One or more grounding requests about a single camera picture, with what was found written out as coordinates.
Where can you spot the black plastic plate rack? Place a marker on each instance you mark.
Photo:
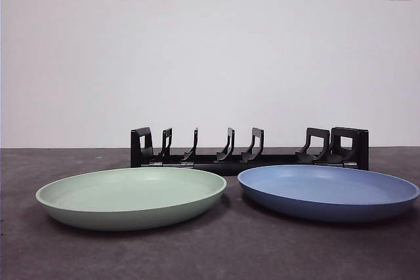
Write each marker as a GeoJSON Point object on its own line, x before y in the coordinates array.
{"type": "Point", "coordinates": [213, 167]}

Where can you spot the pale green round plate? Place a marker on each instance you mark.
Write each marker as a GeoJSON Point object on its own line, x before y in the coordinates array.
{"type": "Point", "coordinates": [131, 214]}

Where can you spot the blue round plate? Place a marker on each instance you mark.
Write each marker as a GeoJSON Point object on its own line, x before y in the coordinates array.
{"type": "Point", "coordinates": [328, 208]}

